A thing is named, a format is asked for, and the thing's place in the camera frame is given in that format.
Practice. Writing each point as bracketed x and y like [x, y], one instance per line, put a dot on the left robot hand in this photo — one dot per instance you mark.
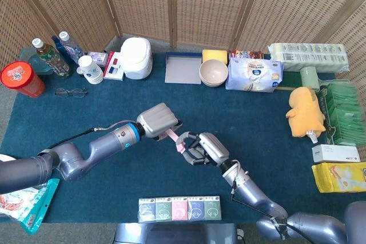
[157, 119]

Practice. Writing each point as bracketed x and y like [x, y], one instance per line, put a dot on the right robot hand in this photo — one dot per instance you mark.
[213, 148]

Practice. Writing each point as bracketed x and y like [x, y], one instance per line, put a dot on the pink paper stack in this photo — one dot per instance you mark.
[172, 135]

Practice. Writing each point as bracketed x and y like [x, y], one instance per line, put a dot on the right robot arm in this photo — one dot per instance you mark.
[251, 192]

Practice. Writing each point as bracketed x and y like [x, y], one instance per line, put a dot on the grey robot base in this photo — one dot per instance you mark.
[171, 234]

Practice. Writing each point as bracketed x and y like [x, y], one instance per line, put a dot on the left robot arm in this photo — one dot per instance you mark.
[94, 149]

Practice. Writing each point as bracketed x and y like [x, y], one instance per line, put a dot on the dark blue table cloth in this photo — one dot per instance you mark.
[200, 104]

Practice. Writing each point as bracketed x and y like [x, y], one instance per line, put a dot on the grey tray with blue rim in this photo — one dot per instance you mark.
[183, 69]

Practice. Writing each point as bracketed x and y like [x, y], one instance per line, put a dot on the green pocket tissue pack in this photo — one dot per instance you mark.
[213, 208]
[163, 210]

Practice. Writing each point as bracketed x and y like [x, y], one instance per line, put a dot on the blue pocket tissue pack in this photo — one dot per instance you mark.
[196, 209]
[147, 211]

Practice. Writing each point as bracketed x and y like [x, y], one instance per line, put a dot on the beige bowl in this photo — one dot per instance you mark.
[213, 84]
[214, 69]

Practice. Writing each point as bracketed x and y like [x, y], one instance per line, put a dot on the white rice cooker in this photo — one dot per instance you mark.
[135, 55]

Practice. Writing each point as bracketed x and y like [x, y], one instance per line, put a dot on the red and white box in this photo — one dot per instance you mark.
[113, 68]

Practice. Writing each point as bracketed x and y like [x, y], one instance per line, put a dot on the pink pocket tissue pack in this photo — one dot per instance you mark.
[180, 209]

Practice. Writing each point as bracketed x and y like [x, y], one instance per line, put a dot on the lilac tissue bag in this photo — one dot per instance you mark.
[251, 75]

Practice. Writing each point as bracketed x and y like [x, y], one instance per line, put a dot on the floral paper cup stack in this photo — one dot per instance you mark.
[90, 69]

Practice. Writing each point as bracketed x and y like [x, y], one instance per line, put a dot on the thin-framed eyeglasses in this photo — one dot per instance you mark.
[77, 92]

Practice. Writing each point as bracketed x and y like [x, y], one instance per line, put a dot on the yellow sponge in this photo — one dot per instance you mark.
[214, 55]

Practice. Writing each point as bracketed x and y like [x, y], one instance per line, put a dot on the small lilac box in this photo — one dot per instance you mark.
[97, 56]

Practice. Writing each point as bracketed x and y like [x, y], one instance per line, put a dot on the yellow plush toy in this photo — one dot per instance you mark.
[304, 112]

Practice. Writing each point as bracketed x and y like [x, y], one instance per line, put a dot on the brown snack bag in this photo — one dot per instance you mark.
[246, 54]

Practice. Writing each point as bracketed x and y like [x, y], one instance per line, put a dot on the clear water bottle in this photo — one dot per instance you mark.
[71, 49]

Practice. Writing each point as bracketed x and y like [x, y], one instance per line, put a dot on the green tea bottle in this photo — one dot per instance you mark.
[54, 61]

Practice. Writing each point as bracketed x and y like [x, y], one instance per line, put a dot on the light green cup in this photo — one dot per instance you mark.
[310, 78]

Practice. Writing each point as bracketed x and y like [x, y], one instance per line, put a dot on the white cardboard box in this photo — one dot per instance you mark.
[334, 153]

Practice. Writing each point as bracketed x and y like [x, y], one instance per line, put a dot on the dark blue bottle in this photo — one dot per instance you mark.
[58, 47]

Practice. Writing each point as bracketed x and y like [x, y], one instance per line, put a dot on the wicker folding screen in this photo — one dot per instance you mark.
[200, 4]

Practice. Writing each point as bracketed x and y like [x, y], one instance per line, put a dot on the yellow plastic bag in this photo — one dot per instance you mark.
[337, 176]

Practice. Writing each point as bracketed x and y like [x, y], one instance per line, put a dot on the box of green packets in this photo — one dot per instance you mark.
[343, 112]

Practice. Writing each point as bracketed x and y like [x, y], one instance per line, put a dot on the pale green paper pack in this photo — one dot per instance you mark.
[311, 55]

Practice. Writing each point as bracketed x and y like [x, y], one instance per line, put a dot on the clear bluish container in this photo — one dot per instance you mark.
[31, 61]

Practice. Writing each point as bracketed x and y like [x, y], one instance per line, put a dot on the red snack canister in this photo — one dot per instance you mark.
[20, 78]

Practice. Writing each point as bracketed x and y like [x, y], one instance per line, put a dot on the teal snack bag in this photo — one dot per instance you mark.
[34, 207]

